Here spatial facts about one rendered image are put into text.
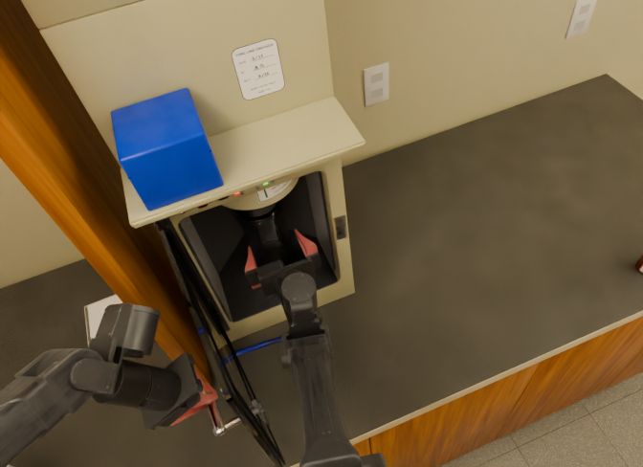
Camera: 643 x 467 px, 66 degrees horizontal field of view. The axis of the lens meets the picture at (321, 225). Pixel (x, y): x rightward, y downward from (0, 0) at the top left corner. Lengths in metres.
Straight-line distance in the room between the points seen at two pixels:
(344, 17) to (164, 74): 0.64
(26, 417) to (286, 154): 0.42
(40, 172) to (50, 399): 0.25
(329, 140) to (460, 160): 0.83
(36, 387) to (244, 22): 0.48
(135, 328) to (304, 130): 0.35
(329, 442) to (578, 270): 0.86
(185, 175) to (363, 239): 0.73
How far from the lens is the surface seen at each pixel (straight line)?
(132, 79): 0.67
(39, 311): 1.44
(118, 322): 0.70
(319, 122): 0.71
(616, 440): 2.19
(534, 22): 1.56
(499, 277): 1.23
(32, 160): 0.62
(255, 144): 0.69
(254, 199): 0.86
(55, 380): 0.65
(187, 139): 0.59
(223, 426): 0.82
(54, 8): 0.63
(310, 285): 0.81
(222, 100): 0.70
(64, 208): 0.66
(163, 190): 0.63
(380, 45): 1.30
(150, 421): 0.79
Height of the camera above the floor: 1.96
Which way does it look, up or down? 51 degrees down
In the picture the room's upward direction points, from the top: 10 degrees counter-clockwise
